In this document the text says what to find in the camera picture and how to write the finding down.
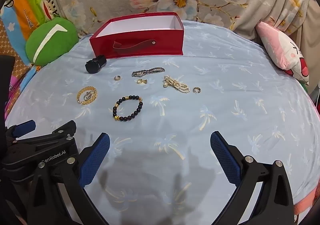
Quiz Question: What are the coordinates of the black bead bracelet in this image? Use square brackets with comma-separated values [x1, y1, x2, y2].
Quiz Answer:
[112, 95, 144, 123]

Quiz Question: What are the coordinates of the green round cushion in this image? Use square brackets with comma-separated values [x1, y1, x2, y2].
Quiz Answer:
[25, 17, 78, 67]

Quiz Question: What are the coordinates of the colourful striped cartoon cloth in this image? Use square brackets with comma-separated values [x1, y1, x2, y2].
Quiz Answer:
[0, 0, 63, 70]

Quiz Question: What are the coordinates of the salmon pink cloth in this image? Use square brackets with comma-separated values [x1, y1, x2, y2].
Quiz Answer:
[292, 185, 317, 215]

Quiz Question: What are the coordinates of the red box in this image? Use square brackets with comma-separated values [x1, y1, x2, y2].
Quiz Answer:
[89, 12, 185, 60]

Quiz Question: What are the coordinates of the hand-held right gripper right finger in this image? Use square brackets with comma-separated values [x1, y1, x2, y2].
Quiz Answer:
[210, 131, 295, 225]

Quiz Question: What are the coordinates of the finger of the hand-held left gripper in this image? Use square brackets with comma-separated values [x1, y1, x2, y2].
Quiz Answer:
[51, 120, 77, 138]
[6, 120, 37, 138]

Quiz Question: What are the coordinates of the pink cartoon cushion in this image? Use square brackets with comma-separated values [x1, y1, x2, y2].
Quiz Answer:
[255, 21, 310, 86]

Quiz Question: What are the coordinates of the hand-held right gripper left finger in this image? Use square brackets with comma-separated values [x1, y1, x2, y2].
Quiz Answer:
[27, 133, 111, 225]

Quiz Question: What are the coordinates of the blue palm-print sheet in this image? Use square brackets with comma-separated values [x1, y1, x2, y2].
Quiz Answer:
[5, 19, 320, 225]

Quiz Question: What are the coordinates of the grey metal link bracelet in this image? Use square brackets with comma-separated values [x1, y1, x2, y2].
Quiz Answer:
[132, 67, 165, 78]

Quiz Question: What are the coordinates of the gold chain bracelet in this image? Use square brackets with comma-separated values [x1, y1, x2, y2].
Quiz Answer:
[76, 86, 98, 106]

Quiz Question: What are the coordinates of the black smartwatch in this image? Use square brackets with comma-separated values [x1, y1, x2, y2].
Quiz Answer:
[85, 54, 107, 74]

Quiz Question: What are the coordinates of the brown patterned cloth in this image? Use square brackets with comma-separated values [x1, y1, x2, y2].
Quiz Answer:
[0, 22, 34, 102]

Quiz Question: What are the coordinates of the pearl bracelet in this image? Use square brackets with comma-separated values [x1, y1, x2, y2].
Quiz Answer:
[163, 75, 190, 94]

